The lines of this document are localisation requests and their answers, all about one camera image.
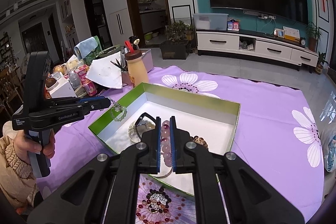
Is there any white wrist watch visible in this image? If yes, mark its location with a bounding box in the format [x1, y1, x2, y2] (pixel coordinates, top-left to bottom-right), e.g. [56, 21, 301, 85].
[128, 118, 155, 143]

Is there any pink snack cup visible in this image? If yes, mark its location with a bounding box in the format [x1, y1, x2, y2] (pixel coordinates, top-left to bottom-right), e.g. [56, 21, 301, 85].
[75, 65, 97, 96]

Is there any plastic bag with items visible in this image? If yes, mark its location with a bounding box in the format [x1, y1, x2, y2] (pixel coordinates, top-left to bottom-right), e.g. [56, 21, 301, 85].
[324, 135, 335, 172]

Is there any person's left hand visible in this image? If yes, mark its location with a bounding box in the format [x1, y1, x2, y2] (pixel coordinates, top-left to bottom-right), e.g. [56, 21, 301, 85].
[2, 121, 55, 164]

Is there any clear storage bin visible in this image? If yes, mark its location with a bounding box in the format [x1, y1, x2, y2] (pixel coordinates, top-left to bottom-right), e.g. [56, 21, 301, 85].
[194, 13, 228, 31]

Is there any blue folded towel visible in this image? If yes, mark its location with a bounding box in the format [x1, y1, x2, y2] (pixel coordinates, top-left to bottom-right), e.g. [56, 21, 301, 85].
[74, 37, 98, 60]

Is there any white TV cabinet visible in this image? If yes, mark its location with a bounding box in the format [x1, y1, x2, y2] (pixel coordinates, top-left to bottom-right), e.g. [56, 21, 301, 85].
[197, 31, 318, 68]

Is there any pink pen holder cup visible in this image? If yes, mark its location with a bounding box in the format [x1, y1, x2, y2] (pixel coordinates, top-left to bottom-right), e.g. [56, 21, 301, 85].
[121, 71, 133, 86]

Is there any green cardboard box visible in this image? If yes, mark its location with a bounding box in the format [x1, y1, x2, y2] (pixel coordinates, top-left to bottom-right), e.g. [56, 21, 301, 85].
[89, 84, 240, 198]

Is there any potted green plant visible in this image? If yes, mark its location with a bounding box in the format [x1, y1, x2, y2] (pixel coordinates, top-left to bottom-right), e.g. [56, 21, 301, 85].
[306, 21, 322, 52]

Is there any yellow bottle brown cap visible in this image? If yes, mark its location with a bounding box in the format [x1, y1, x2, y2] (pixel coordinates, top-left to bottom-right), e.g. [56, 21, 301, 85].
[125, 50, 149, 87]

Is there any brown wooden bead bracelet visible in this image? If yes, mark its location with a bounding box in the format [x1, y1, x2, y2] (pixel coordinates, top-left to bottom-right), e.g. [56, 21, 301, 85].
[189, 135, 210, 151]

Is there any silver bangle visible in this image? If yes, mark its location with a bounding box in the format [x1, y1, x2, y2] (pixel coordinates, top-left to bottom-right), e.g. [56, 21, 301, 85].
[151, 165, 173, 179]

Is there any beige left sleeve forearm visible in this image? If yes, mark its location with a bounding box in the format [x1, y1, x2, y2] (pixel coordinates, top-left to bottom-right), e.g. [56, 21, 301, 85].
[0, 136, 39, 214]

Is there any black wrist watch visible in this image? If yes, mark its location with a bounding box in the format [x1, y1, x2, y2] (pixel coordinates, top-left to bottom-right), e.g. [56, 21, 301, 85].
[134, 113, 156, 139]

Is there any white small box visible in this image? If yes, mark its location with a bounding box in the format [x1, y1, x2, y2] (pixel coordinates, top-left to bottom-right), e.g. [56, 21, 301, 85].
[47, 77, 76, 99]

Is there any white paper sheet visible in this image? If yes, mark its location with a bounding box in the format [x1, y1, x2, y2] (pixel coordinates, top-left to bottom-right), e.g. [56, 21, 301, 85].
[86, 57, 122, 89]

